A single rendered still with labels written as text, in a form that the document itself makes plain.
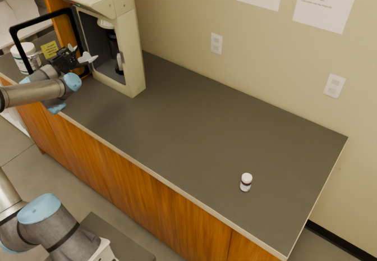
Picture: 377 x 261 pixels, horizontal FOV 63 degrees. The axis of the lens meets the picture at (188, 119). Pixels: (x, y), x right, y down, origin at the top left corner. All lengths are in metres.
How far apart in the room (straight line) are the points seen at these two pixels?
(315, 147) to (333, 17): 0.57
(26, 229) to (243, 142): 0.94
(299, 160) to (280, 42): 0.55
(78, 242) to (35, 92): 0.55
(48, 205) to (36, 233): 0.08
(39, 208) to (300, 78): 1.22
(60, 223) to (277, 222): 0.76
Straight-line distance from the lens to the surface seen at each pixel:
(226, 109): 1.63
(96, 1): 1.39
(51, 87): 1.29
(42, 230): 1.04
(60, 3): 1.74
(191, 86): 1.77
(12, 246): 1.18
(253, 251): 1.40
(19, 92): 1.20
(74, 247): 1.05
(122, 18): 1.49
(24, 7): 2.73
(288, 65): 1.57
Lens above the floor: 2.04
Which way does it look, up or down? 45 degrees down
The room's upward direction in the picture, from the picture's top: 2 degrees counter-clockwise
